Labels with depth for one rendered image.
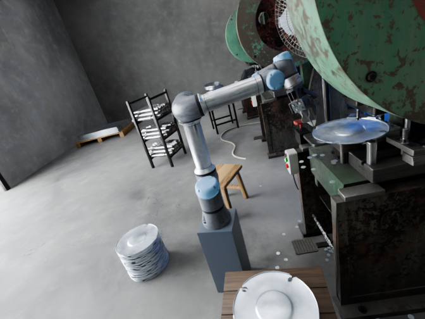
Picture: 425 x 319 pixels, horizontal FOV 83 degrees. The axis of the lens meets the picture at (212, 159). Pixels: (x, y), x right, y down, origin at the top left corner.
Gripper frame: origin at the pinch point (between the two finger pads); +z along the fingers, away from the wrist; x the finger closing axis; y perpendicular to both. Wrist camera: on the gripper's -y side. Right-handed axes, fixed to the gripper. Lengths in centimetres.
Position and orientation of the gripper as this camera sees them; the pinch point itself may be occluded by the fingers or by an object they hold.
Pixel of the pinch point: (313, 123)
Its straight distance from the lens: 125.5
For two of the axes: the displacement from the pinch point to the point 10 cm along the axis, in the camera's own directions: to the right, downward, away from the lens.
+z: 4.6, 8.8, 1.5
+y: -6.7, 4.5, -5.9
